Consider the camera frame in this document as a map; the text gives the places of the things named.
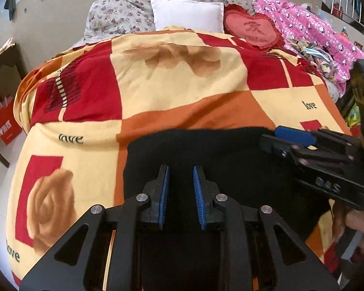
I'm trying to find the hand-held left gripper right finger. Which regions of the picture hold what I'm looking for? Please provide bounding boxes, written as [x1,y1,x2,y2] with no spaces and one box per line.
[192,165,340,291]

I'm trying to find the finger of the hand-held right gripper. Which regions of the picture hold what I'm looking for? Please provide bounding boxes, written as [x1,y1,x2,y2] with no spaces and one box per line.
[274,126,317,146]
[259,134,295,158]

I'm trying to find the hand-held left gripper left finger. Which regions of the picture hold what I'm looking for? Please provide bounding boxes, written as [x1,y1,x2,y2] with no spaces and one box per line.
[20,164,170,291]

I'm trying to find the black pants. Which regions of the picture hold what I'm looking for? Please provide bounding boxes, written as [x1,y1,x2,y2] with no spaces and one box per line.
[123,126,337,291]

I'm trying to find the colourful cloth pile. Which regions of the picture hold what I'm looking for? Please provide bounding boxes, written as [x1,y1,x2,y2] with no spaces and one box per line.
[287,41,346,82]

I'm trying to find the rose printed blanket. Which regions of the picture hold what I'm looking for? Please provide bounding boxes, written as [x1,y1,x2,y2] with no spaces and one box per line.
[6,30,352,291]

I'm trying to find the pink printed quilt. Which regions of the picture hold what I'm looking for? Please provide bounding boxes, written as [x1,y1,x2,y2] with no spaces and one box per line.
[246,0,364,82]

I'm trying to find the red heart cushion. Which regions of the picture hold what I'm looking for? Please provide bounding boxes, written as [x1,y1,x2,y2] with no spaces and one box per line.
[223,4,285,50]

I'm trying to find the white pillow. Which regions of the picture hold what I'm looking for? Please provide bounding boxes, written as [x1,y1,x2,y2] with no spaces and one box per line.
[151,0,224,34]

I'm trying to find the red shopping bag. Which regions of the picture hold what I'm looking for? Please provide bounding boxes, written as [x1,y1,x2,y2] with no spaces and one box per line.
[0,97,23,145]

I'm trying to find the grey floral quilt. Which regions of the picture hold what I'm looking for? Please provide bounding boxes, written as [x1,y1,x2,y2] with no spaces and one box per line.
[85,0,255,40]

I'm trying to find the dark wooden table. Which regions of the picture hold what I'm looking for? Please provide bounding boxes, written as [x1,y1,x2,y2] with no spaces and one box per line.
[0,44,28,167]

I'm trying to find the pink cloth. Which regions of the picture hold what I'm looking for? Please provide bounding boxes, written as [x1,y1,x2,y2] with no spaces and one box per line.
[0,38,14,63]

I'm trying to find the hanging grey blue cloth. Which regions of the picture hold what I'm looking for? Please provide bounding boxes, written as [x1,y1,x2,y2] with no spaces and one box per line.
[4,0,16,20]

